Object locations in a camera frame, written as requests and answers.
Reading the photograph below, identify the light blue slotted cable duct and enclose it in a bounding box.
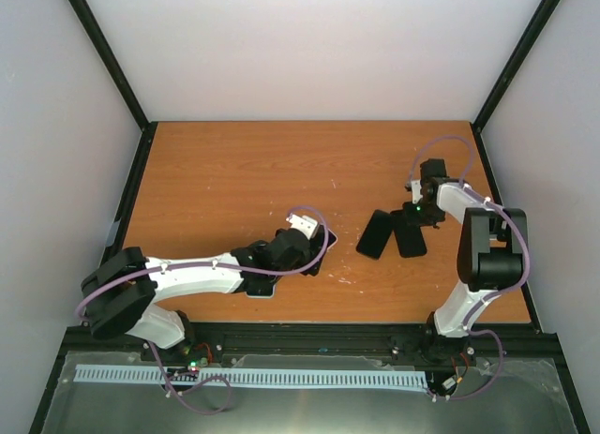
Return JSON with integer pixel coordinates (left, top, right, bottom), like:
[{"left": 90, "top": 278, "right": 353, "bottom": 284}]
[{"left": 73, "top": 365, "right": 428, "bottom": 392}]

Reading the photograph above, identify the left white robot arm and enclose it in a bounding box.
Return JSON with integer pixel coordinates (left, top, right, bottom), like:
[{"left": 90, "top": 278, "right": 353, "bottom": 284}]
[{"left": 76, "top": 226, "right": 337, "bottom": 362}]

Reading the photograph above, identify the phone in blue case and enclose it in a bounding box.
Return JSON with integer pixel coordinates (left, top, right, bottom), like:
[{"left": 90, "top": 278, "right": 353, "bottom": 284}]
[{"left": 246, "top": 285, "right": 276, "bottom": 298}]

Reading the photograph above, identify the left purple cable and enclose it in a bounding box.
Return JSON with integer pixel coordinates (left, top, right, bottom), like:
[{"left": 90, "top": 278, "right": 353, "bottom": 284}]
[{"left": 75, "top": 204, "right": 329, "bottom": 415}]

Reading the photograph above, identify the grey metal front plate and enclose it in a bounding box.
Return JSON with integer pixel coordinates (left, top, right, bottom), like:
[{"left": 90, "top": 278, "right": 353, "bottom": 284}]
[{"left": 32, "top": 352, "right": 588, "bottom": 433}]

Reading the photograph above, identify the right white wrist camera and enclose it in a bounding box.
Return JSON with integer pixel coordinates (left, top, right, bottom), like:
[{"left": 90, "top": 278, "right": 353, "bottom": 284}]
[{"left": 405, "top": 180, "right": 423, "bottom": 205}]

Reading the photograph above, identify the left black frame post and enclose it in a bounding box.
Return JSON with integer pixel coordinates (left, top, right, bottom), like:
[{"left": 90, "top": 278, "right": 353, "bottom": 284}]
[{"left": 59, "top": 0, "right": 158, "bottom": 135}]

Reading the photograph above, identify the black phone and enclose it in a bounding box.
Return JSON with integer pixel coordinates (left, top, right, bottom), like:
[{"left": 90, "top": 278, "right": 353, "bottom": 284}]
[{"left": 355, "top": 209, "right": 393, "bottom": 260}]

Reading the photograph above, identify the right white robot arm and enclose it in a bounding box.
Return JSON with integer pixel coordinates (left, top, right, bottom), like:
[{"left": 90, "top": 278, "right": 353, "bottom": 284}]
[{"left": 399, "top": 158, "right": 531, "bottom": 339}]

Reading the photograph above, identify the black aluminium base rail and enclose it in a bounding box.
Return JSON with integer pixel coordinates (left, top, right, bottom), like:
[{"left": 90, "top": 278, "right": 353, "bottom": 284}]
[{"left": 58, "top": 322, "right": 566, "bottom": 370}]

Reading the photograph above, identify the black phone case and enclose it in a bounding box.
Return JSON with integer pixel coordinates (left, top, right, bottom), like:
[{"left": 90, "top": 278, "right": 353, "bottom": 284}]
[{"left": 390, "top": 210, "right": 428, "bottom": 259}]

